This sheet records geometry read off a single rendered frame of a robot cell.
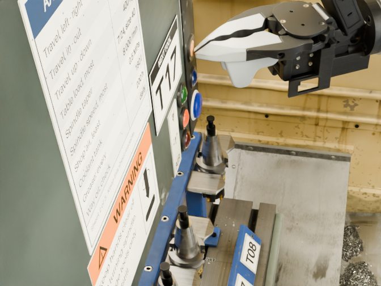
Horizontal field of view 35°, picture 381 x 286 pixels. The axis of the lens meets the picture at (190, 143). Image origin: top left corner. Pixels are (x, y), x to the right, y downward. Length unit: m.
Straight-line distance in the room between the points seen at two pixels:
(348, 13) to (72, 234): 0.42
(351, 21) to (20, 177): 0.47
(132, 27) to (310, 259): 1.24
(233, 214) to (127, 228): 1.01
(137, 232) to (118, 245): 0.05
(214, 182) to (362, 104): 0.58
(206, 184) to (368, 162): 0.70
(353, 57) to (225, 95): 0.91
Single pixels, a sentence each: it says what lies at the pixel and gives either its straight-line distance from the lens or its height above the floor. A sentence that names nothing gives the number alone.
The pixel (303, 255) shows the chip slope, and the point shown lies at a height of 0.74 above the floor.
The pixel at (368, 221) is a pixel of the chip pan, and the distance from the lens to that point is 1.85.
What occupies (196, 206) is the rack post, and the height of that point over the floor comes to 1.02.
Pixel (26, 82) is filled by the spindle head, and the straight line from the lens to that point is 0.32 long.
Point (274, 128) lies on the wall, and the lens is 1.67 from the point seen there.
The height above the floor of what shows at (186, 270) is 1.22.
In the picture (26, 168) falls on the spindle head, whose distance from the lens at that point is 0.33.
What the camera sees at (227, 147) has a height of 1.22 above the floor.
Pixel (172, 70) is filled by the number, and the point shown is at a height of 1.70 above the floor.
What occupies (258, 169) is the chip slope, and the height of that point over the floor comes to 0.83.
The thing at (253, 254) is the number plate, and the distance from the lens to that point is 1.39.
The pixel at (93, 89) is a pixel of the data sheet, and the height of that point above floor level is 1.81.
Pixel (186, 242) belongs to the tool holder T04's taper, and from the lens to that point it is 1.00.
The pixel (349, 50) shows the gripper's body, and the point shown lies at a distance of 0.74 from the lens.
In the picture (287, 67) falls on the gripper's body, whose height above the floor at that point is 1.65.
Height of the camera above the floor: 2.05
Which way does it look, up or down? 43 degrees down
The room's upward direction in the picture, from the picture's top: 4 degrees counter-clockwise
